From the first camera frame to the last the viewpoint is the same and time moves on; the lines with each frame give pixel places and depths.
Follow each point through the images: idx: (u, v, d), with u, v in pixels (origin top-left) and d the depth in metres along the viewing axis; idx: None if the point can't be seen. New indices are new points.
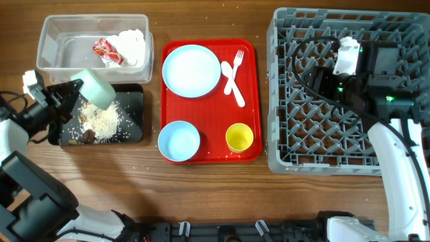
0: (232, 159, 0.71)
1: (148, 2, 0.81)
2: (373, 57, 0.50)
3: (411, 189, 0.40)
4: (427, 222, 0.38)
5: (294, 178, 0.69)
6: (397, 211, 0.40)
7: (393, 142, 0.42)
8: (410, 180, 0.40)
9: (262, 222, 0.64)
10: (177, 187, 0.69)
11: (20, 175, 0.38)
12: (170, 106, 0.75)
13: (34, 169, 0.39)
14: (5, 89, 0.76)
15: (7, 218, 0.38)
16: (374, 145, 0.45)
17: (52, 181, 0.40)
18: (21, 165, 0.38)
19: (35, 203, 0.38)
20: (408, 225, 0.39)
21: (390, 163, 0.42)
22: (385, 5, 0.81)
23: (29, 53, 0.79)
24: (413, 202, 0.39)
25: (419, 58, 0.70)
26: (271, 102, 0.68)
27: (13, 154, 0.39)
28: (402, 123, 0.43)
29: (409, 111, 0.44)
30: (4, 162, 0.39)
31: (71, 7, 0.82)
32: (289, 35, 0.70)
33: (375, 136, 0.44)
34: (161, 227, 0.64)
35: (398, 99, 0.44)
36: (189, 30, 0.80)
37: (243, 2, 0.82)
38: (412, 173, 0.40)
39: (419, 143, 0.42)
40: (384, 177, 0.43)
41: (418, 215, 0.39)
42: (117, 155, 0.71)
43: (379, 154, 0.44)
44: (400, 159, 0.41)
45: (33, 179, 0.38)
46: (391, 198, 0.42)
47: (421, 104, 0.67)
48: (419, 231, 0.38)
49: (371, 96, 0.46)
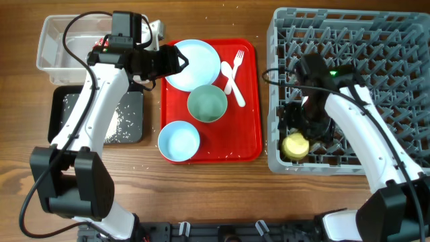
0: (232, 159, 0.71)
1: (148, 2, 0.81)
2: (305, 64, 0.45)
3: (375, 142, 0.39)
4: (398, 167, 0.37)
5: (294, 178, 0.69)
6: (369, 166, 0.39)
7: (347, 107, 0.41)
8: (372, 134, 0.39)
9: (262, 221, 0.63)
10: (177, 187, 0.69)
11: (84, 178, 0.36)
12: (170, 101, 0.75)
13: (97, 178, 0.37)
14: (5, 89, 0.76)
15: (50, 191, 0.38)
16: (334, 115, 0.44)
17: (103, 185, 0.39)
18: (87, 173, 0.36)
19: (76, 197, 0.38)
20: (382, 173, 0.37)
21: (349, 124, 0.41)
22: (385, 6, 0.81)
23: (29, 52, 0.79)
24: (380, 152, 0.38)
25: (419, 58, 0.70)
26: (272, 103, 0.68)
27: (92, 155, 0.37)
28: (351, 89, 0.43)
29: (355, 79, 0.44)
30: (80, 155, 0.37)
31: (70, 7, 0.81)
32: (288, 35, 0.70)
33: (332, 107, 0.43)
34: (162, 226, 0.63)
35: (342, 73, 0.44)
36: (189, 30, 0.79)
37: (243, 2, 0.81)
38: (372, 128, 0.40)
39: (370, 102, 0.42)
40: (351, 142, 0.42)
41: (388, 163, 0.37)
42: (118, 155, 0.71)
43: (340, 120, 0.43)
44: (357, 119, 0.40)
45: (90, 187, 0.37)
46: (363, 160, 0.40)
47: (421, 104, 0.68)
48: (395, 177, 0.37)
49: (317, 75, 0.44)
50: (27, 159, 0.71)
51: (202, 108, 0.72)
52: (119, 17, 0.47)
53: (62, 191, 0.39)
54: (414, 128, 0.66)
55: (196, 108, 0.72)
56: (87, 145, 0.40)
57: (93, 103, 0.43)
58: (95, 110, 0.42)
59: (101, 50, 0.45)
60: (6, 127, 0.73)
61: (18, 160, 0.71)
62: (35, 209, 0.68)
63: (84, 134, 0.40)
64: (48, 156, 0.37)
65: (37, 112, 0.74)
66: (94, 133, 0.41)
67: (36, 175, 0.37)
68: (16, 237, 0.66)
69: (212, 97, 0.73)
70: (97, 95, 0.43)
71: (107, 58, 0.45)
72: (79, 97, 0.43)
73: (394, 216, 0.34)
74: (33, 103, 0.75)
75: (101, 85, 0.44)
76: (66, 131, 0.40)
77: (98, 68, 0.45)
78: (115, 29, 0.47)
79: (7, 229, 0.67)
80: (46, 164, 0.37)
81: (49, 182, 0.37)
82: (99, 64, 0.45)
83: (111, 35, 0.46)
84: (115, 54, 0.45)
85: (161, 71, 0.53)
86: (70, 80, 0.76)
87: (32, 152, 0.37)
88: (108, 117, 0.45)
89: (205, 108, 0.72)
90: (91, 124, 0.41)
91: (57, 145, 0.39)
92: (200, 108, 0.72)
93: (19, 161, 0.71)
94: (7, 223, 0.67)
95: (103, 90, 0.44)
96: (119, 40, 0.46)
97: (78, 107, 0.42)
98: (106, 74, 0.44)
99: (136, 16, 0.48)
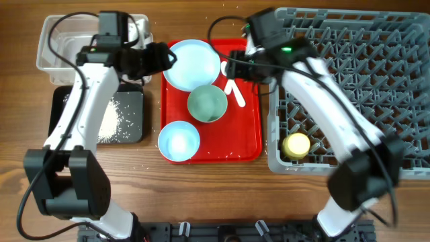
0: (232, 159, 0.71)
1: (148, 2, 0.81)
2: (259, 25, 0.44)
3: (334, 112, 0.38)
4: (359, 132, 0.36)
5: (294, 178, 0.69)
6: (333, 136, 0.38)
7: (305, 83, 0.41)
8: (331, 106, 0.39)
9: (262, 221, 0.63)
10: (177, 187, 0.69)
11: (79, 177, 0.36)
12: (170, 101, 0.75)
13: (93, 175, 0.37)
14: (5, 89, 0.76)
15: (45, 193, 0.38)
16: (295, 93, 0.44)
17: (99, 183, 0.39)
18: (82, 171, 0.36)
19: (72, 197, 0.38)
20: (344, 142, 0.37)
21: (309, 101, 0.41)
22: (385, 6, 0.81)
23: (29, 52, 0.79)
24: (341, 122, 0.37)
25: (419, 58, 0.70)
26: (272, 103, 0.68)
27: (85, 153, 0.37)
28: (306, 66, 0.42)
29: (308, 52, 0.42)
30: (74, 154, 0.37)
31: (70, 7, 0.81)
32: (289, 35, 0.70)
33: (291, 84, 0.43)
34: (162, 226, 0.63)
35: (296, 48, 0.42)
36: (189, 30, 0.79)
37: (243, 3, 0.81)
38: (331, 99, 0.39)
39: (325, 74, 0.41)
40: (314, 117, 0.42)
41: (349, 130, 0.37)
42: (117, 155, 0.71)
43: (300, 97, 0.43)
44: (315, 93, 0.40)
45: (86, 185, 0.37)
46: (327, 134, 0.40)
47: (421, 104, 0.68)
48: (356, 142, 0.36)
49: (273, 54, 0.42)
50: None
51: (203, 107, 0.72)
52: (106, 16, 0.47)
53: (58, 191, 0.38)
54: (414, 128, 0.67)
55: (196, 107, 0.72)
56: (80, 144, 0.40)
57: (84, 102, 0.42)
58: (87, 109, 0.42)
59: (89, 50, 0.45)
60: (6, 128, 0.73)
61: (18, 160, 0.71)
62: (35, 209, 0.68)
63: (76, 133, 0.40)
64: (41, 158, 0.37)
65: (37, 112, 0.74)
66: (87, 132, 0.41)
67: (31, 177, 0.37)
68: (16, 236, 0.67)
69: (212, 97, 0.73)
70: (88, 94, 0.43)
71: (95, 58, 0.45)
72: (70, 96, 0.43)
73: (361, 181, 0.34)
74: (33, 103, 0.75)
75: (90, 84, 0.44)
76: (58, 132, 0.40)
77: (87, 68, 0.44)
78: (102, 28, 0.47)
79: (7, 229, 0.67)
80: (39, 165, 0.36)
81: (44, 183, 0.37)
82: (88, 63, 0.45)
83: (99, 35, 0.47)
84: (104, 53, 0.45)
85: (152, 68, 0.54)
86: (70, 81, 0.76)
87: (25, 155, 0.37)
88: (100, 115, 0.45)
89: (205, 107, 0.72)
90: (82, 123, 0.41)
91: (50, 146, 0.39)
92: (201, 107, 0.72)
93: (19, 161, 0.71)
94: (6, 223, 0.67)
95: (93, 89, 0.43)
96: (107, 39, 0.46)
97: (70, 107, 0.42)
98: (95, 73, 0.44)
99: (122, 15, 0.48)
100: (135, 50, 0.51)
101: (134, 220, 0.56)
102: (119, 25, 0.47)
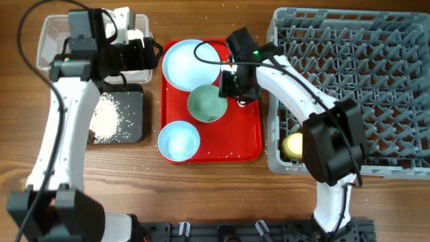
0: (232, 159, 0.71)
1: (148, 2, 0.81)
2: (236, 41, 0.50)
3: (295, 91, 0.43)
4: (315, 101, 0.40)
5: (295, 178, 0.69)
6: (297, 111, 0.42)
7: (271, 73, 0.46)
8: (293, 87, 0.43)
9: (262, 222, 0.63)
10: (177, 187, 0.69)
11: (68, 218, 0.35)
12: (170, 101, 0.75)
13: (81, 212, 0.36)
14: (5, 89, 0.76)
15: (36, 232, 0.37)
16: (267, 86, 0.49)
17: (91, 213, 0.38)
18: (70, 212, 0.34)
19: (64, 232, 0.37)
20: (304, 112, 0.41)
21: (276, 87, 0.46)
22: (385, 6, 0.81)
23: (29, 53, 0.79)
24: (301, 97, 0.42)
25: (419, 58, 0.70)
26: (272, 102, 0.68)
27: (71, 193, 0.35)
28: (271, 60, 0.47)
29: (274, 52, 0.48)
30: (59, 195, 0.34)
31: (70, 7, 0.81)
32: (288, 35, 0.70)
33: (263, 77, 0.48)
34: (162, 226, 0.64)
35: (264, 50, 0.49)
36: (189, 30, 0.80)
37: (243, 3, 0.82)
38: (293, 83, 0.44)
39: (288, 64, 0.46)
40: (283, 100, 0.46)
41: (308, 101, 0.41)
42: (117, 155, 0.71)
43: (271, 87, 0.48)
44: (279, 80, 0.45)
45: (76, 222, 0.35)
46: (293, 112, 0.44)
47: (421, 104, 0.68)
48: (313, 110, 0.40)
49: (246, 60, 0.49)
50: (27, 159, 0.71)
51: (202, 105, 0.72)
52: (76, 17, 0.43)
53: (50, 228, 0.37)
54: (414, 128, 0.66)
55: (195, 105, 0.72)
56: (64, 181, 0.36)
57: (65, 128, 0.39)
58: (68, 134, 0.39)
59: (63, 59, 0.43)
60: (6, 127, 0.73)
61: (17, 160, 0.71)
62: None
63: (57, 165, 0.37)
64: (25, 202, 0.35)
65: (37, 112, 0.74)
66: (70, 164, 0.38)
67: (19, 220, 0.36)
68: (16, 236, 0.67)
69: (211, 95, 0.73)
70: (67, 118, 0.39)
71: (71, 69, 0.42)
72: (49, 123, 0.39)
73: (322, 142, 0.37)
74: (33, 103, 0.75)
75: (68, 107, 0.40)
76: (40, 167, 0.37)
77: (62, 85, 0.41)
78: (74, 31, 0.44)
79: (7, 229, 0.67)
80: (25, 208, 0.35)
81: (33, 226, 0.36)
82: (65, 76, 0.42)
83: (72, 39, 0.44)
84: (79, 60, 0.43)
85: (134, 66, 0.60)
86: None
87: (8, 198, 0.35)
88: (84, 138, 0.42)
89: (205, 106, 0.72)
90: (65, 154, 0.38)
91: (33, 185, 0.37)
92: (201, 105, 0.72)
93: (19, 161, 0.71)
94: (7, 223, 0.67)
95: (72, 111, 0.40)
96: (82, 44, 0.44)
97: (49, 136, 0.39)
98: (72, 92, 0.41)
99: (94, 13, 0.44)
100: (119, 48, 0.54)
101: (134, 220, 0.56)
102: (93, 27, 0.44)
